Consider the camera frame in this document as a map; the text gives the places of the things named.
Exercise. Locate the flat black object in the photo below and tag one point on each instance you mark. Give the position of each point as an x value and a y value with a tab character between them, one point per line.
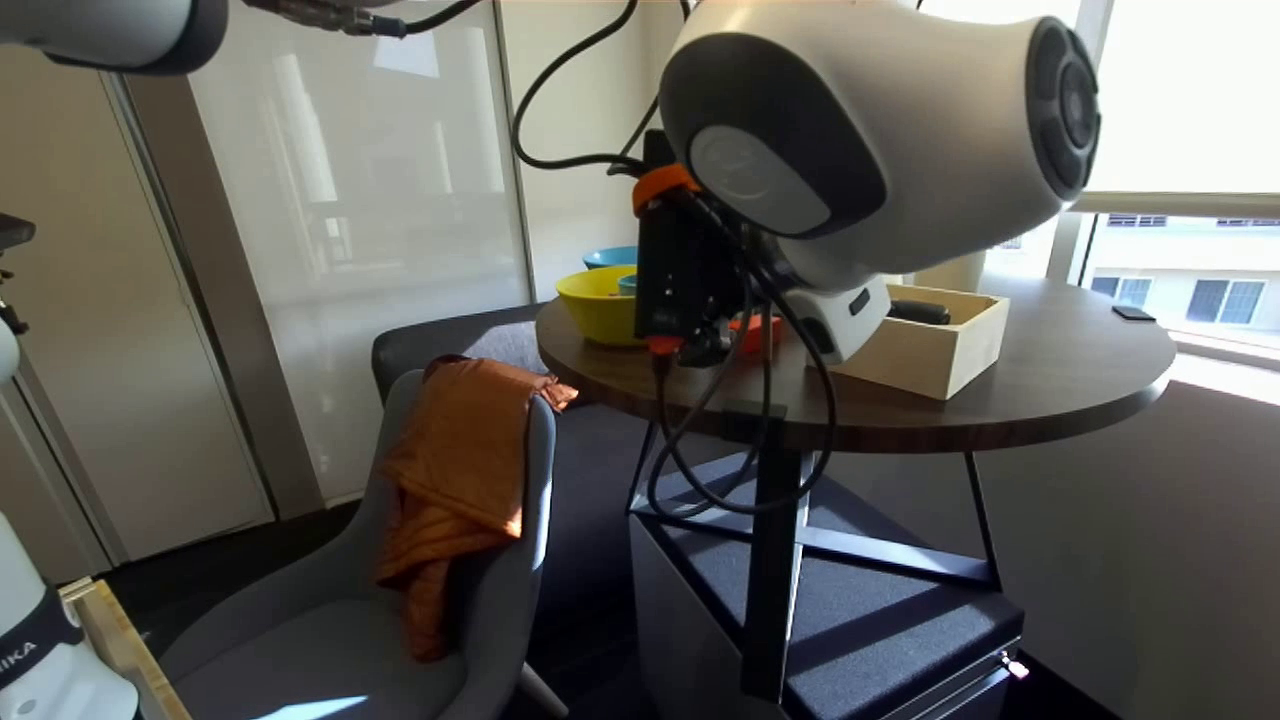
920	312

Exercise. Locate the beige partition post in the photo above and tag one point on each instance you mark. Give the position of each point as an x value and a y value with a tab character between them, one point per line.
227	335

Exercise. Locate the light wooden box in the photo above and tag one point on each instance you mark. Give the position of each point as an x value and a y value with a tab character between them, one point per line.
935	362

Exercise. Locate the blue bowl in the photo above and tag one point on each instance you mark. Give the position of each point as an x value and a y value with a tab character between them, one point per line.
610	258

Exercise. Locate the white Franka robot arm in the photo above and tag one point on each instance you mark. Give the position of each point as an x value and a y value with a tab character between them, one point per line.
904	120

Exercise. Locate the grey shell chair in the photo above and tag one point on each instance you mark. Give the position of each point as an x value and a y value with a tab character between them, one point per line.
306	640

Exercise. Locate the black camera stand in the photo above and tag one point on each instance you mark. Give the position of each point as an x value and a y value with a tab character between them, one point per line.
10	233

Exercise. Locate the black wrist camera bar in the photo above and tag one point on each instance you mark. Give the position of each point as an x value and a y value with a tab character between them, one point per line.
683	273

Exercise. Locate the small black object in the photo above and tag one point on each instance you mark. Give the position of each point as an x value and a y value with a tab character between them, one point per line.
1134	312

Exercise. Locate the orange jacket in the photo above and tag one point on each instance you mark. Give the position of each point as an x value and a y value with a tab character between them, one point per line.
452	465

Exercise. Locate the yellow bowl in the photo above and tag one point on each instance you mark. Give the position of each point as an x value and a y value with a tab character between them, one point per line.
601	312

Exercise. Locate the white window rail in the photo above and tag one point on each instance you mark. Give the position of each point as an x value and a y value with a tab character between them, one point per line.
1187	205

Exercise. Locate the light wooden platform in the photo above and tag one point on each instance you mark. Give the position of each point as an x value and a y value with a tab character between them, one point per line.
122	644

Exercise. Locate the round dark wooden table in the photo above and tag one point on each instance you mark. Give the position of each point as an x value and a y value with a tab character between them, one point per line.
1042	374

